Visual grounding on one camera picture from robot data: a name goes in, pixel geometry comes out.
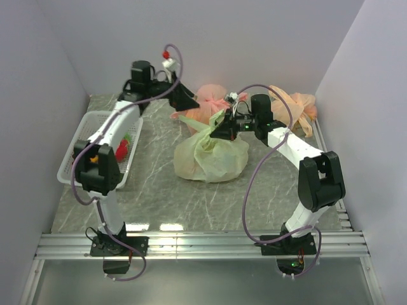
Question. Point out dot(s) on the red fake dragon fruit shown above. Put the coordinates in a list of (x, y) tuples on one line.
[(123, 148)]

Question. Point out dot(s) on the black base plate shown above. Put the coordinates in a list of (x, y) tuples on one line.
[(290, 246), (133, 246)]

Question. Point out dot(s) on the green avocado-print plastic bag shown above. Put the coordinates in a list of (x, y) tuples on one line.
[(201, 157)]

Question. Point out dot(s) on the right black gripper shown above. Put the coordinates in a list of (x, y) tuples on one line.
[(227, 129)]

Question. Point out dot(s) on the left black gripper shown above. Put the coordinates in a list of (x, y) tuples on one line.
[(182, 99)]

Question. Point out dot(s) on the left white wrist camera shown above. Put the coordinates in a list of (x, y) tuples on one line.
[(170, 65)]

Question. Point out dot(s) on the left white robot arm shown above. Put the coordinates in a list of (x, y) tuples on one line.
[(95, 166)]

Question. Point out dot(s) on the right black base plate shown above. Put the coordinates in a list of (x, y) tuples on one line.
[(290, 246)]

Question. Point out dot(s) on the pink tied plastic bag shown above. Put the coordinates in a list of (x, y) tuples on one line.
[(211, 100)]

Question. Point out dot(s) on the aluminium mounting rail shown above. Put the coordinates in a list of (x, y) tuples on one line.
[(182, 245)]

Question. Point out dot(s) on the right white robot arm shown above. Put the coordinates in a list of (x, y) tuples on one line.
[(320, 178)]

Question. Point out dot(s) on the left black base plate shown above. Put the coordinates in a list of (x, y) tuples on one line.
[(133, 246)]

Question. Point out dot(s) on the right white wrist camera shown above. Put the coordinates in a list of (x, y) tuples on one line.
[(234, 99)]

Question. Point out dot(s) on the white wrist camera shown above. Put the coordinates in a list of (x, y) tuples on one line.
[(234, 99), (170, 65)]

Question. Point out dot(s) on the orange tied plastic bag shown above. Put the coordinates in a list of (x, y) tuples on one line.
[(302, 107)]

